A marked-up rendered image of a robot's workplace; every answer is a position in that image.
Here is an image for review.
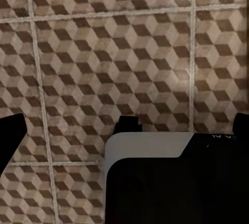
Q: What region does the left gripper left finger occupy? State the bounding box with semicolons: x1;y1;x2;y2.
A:
0;113;27;175

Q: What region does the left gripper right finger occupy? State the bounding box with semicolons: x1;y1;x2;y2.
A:
232;113;249;155

